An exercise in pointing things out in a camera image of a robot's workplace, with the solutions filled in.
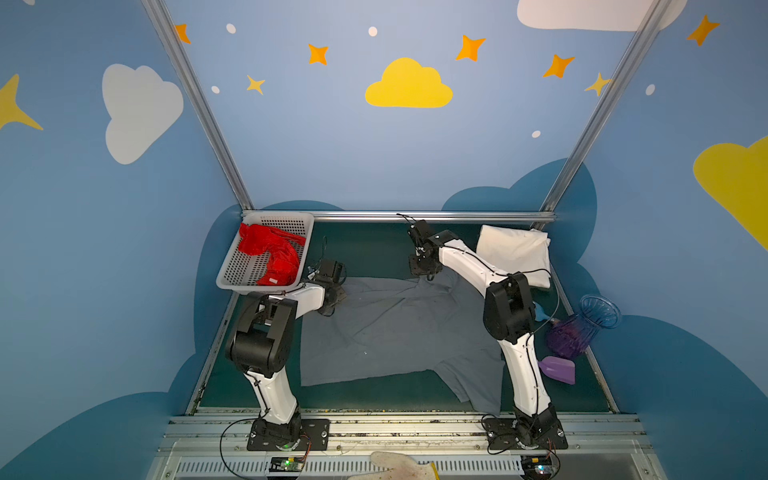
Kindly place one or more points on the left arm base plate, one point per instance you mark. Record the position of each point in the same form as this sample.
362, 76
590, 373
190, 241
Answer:
315, 435

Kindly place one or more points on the folded white t shirt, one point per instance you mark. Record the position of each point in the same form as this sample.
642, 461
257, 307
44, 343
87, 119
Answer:
516, 250

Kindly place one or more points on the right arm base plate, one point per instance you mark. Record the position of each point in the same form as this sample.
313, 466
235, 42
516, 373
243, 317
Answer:
508, 433

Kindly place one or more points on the right aluminium frame post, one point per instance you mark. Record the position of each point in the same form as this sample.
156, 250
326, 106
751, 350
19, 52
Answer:
641, 42

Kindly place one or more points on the white plastic laundry basket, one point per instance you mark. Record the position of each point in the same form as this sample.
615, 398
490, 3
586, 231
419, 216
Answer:
240, 272

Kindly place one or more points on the left circuit board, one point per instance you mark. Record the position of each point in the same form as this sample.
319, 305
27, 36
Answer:
286, 465

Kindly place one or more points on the left aluminium frame post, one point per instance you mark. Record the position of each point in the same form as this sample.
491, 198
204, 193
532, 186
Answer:
161, 20

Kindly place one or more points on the white work glove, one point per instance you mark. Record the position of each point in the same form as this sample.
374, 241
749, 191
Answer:
396, 466

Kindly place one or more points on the circuit board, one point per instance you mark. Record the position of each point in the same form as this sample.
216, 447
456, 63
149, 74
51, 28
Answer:
286, 465
537, 467

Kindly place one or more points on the horizontal aluminium frame bar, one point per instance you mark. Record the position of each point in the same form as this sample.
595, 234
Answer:
462, 217

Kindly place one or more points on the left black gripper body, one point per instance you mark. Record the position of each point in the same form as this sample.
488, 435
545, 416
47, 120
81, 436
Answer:
330, 297

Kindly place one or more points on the red t shirt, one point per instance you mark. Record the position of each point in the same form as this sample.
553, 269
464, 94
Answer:
283, 263

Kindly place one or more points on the right circuit board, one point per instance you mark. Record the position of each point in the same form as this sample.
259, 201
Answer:
537, 467

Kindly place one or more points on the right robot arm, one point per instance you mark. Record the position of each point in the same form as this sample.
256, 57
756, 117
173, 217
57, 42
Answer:
509, 317

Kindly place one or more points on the aluminium frame post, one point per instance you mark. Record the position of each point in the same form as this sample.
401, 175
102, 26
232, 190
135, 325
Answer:
161, 20
641, 42

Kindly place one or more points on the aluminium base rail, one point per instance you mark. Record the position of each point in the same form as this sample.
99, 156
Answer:
213, 446

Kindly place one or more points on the grey t shirt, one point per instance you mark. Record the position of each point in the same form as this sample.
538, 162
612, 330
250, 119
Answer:
388, 326

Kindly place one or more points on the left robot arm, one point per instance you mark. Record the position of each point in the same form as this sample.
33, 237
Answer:
260, 345

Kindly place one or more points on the purple scoop pink handle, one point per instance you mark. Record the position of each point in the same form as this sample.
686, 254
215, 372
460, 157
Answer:
558, 369

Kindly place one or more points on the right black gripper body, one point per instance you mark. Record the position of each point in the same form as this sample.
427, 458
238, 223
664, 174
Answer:
424, 264

